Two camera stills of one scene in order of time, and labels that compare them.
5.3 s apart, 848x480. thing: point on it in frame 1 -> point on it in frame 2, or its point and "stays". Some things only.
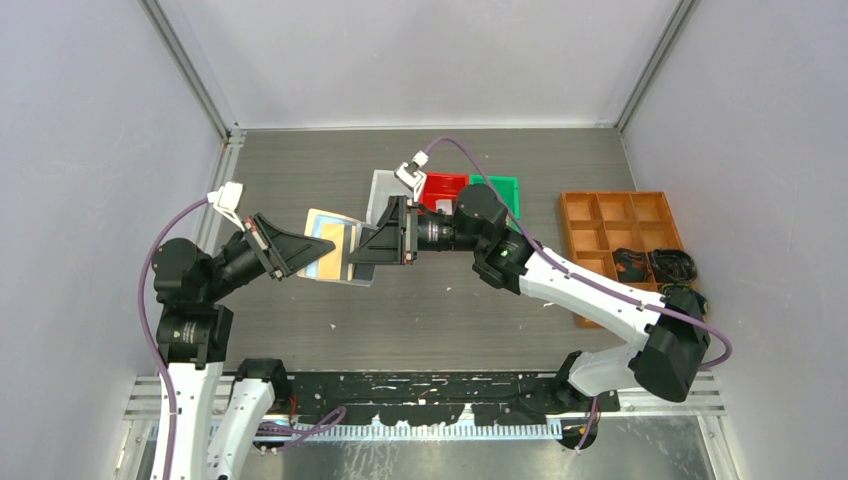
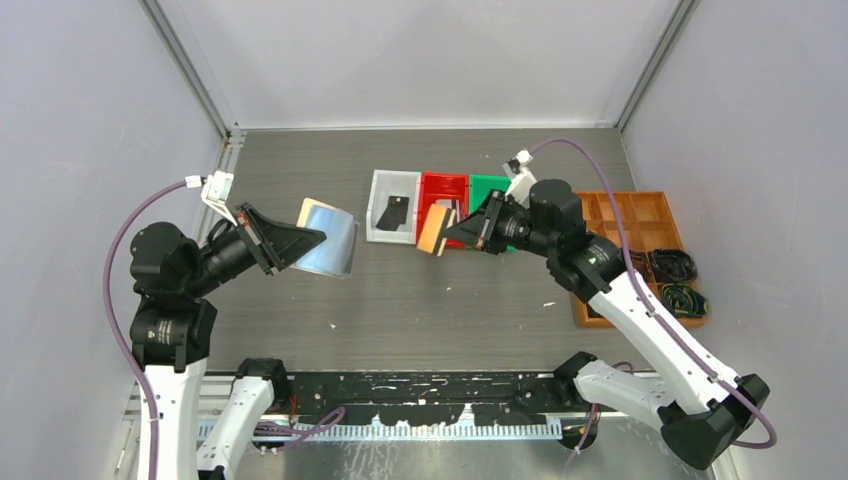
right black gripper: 387,245 -> 477,230
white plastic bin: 384,184 stays
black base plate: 419,398 stays
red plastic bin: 440,186 stays
